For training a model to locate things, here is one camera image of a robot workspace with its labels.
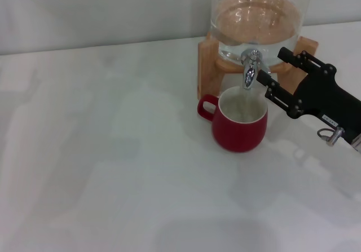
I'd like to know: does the wooden dispenser stand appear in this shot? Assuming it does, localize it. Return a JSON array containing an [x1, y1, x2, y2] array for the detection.
[[197, 33, 318, 101]]

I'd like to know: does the chrome dispenser faucet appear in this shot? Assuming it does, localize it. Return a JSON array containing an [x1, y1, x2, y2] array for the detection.
[[240, 48, 265, 90]]

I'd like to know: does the glass water dispenser jar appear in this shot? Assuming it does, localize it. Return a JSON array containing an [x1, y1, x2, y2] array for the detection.
[[210, 0, 311, 68]]

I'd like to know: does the right gripper cable connector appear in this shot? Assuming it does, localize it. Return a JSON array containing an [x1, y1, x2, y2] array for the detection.
[[318, 127, 345, 147]]

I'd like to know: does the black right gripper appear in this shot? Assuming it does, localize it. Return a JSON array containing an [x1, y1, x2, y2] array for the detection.
[[256, 46, 361, 143]]

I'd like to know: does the red ceramic cup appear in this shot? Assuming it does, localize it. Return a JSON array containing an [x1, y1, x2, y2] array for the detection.
[[196, 87, 269, 153]]

